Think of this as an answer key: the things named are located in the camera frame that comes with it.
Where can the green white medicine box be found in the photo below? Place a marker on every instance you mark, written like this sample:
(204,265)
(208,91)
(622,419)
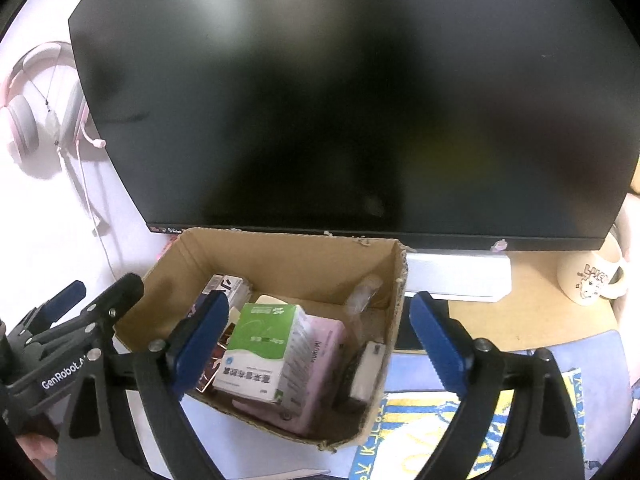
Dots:
(268,357)

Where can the red crane-pattern box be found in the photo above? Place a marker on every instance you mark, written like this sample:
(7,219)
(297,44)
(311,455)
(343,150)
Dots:
(212,366)

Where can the black curved monitor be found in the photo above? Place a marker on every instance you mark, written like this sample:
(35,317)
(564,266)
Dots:
(447,124)

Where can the clear paperclip box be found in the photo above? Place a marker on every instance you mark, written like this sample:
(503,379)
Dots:
(360,298)

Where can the brown cardboard box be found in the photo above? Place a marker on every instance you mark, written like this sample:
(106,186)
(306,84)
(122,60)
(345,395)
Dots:
(317,272)

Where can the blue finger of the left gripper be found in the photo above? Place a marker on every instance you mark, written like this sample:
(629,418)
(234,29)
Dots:
(43,317)
(95,319)

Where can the pink sofa blanket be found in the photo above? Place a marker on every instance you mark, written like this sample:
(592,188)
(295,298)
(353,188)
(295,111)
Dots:
(626,231)

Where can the person's left hand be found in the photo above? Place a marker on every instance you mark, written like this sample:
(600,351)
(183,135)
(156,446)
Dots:
(37,447)

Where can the light blue desk mat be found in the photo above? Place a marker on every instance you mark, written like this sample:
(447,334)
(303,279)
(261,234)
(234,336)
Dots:
(414,414)

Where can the cream cartoon mug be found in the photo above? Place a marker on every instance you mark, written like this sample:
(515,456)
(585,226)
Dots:
(585,277)

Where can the white console under monitor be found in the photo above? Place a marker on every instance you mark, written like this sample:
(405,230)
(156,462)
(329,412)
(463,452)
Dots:
(474,277)

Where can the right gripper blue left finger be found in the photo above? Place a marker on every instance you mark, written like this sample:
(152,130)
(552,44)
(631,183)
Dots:
(98,438)

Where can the floss pick box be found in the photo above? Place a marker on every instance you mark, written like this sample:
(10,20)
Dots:
(237,290)

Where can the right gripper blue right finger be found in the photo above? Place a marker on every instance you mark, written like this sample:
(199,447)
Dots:
(541,438)

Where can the pink cat-ear headset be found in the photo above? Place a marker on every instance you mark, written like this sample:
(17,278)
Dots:
(46,116)

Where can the black face tissue pack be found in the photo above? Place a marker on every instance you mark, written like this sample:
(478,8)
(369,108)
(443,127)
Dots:
(359,378)

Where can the pink Kuromi tissue pack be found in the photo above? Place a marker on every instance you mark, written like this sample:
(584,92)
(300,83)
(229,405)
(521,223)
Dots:
(329,346)

